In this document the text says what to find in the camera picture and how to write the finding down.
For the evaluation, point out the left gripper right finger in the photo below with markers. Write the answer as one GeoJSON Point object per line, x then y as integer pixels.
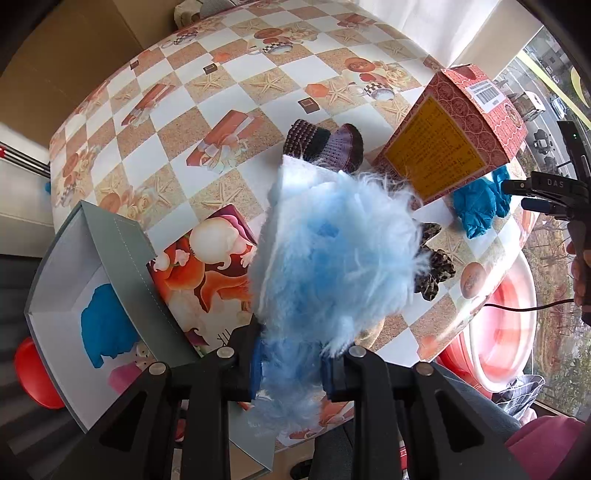
{"type": "Point", "coordinates": [362, 377]}

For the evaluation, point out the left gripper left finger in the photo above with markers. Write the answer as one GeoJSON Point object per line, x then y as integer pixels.
{"type": "Point", "coordinates": [227, 375]}

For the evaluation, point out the patterned vinyl tablecloth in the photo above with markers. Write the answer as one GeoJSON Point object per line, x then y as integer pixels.
{"type": "Point", "coordinates": [253, 71]}

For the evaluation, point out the person's hand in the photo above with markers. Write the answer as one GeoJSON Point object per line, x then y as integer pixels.
{"type": "Point", "coordinates": [578, 271]}

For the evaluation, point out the colourful printed box lid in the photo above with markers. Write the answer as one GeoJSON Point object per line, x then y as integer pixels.
{"type": "Point", "coordinates": [202, 278]}

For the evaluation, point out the red orange carton box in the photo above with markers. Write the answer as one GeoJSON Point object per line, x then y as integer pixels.
{"type": "Point", "coordinates": [461, 128]}

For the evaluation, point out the red plastic stool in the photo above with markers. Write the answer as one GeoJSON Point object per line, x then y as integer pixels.
{"type": "Point", "coordinates": [33, 377]}

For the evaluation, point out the teal glove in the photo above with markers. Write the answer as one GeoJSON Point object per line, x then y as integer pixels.
{"type": "Point", "coordinates": [478, 203]}

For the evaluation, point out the blue mesh cloth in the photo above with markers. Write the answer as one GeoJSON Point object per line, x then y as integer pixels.
{"type": "Point", "coordinates": [106, 330]}

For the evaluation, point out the dark knitted sock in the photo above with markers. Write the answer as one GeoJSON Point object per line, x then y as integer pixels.
{"type": "Point", "coordinates": [340, 150]}

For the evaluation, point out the red white basin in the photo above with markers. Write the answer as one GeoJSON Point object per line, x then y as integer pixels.
{"type": "Point", "coordinates": [495, 347]}

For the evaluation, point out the grey white storage box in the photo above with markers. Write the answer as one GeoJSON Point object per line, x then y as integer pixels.
{"type": "Point", "coordinates": [155, 355]}

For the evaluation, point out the light blue fluffy item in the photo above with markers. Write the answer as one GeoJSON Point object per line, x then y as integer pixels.
{"type": "Point", "coordinates": [336, 255]}

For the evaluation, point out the cream polka dot scarf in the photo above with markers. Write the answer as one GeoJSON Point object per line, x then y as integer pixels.
{"type": "Point", "coordinates": [143, 356]}

